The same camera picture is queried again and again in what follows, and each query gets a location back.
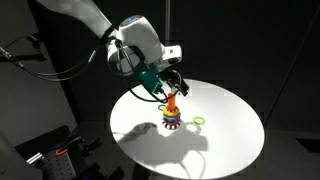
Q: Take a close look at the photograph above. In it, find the grey vertical pole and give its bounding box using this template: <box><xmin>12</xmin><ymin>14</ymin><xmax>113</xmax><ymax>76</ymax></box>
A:
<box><xmin>164</xmin><ymin>0</ymin><xmax>172</xmax><ymax>47</ymax></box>

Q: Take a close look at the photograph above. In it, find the yellow stacking ring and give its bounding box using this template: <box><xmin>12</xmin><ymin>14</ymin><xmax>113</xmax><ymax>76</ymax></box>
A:
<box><xmin>162</xmin><ymin>105</ymin><xmax>181</xmax><ymax>118</ymax></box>

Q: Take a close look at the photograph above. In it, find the black clamp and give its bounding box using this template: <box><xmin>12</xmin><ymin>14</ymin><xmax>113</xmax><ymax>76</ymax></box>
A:
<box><xmin>79</xmin><ymin>136</ymin><xmax>103</xmax><ymax>158</ymax></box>

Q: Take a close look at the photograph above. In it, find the black white striped base ring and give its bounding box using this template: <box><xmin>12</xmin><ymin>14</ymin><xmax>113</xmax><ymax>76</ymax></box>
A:
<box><xmin>161</xmin><ymin>120</ymin><xmax>183</xmax><ymax>131</ymax></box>

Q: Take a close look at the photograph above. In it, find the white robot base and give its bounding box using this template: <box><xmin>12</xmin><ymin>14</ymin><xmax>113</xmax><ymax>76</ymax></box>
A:
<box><xmin>0</xmin><ymin>129</ymin><xmax>33</xmax><ymax>180</ymax></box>

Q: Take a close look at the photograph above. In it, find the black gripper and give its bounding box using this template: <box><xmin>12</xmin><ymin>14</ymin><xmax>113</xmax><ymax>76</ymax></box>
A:
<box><xmin>162</xmin><ymin>67</ymin><xmax>191</xmax><ymax>98</ymax></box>

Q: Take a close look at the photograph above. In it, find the red stacking ring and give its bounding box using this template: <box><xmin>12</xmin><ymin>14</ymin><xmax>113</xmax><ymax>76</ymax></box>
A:
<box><xmin>162</xmin><ymin>118</ymin><xmax>182</xmax><ymax>126</ymax></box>

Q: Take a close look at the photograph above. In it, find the purple clamp handle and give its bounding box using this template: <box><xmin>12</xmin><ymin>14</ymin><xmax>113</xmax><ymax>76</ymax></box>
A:
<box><xmin>59</xmin><ymin>131</ymin><xmax>80</xmax><ymax>150</ymax></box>

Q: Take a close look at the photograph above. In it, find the orange clamp handle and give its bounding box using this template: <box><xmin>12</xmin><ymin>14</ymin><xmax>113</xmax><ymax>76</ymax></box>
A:
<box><xmin>55</xmin><ymin>148</ymin><xmax>69</xmax><ymax>157</ymax></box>

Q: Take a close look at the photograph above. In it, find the lime green ring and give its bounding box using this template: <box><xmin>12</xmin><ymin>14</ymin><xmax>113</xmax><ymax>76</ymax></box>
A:
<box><xmin>192</xmin><ymin>115</ymin><xmax>207</xmax><ymax>126</ymax></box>

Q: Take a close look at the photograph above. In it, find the silver metal block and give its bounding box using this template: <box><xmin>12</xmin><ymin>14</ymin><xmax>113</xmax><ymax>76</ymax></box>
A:
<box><xmin>25</xmin><ymin>152</ymin><xmax>45</xmax><ymax>167</ymax></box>

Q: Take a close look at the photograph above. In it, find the teal camera mount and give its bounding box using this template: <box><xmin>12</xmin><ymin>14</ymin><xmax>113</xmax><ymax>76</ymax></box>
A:
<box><xmin>134</xmin><ymin>64</ymin><xmax>165</xmax><ymax>95</ymax></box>

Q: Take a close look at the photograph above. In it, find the perforated metal breadboard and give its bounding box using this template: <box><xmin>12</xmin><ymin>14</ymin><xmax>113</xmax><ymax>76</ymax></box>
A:
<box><xmin>41</xmin><ymin>149</ymin><xmax>78</xmax><ymax>180</ymax></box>

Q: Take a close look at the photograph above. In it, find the orange stacking peg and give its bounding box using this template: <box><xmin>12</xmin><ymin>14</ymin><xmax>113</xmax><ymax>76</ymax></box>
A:
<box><xmin>166</xmin><ymin>92</ymin><xmax>177</xmax><ymax>112</ymax></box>

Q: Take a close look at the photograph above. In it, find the blue stacking ring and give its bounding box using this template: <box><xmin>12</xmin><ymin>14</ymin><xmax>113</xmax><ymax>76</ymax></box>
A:
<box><xmin>162</xmin><ymin>113</ymin><xmax>182</xmax><ymax>122</ymax></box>

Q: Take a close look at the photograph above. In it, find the thin hanging grey cable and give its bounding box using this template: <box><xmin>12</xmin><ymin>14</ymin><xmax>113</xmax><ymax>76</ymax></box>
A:
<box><xmin>0</xmin><ymin>33</ymin><xmax>103</xmax><ymax>83</ymax></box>

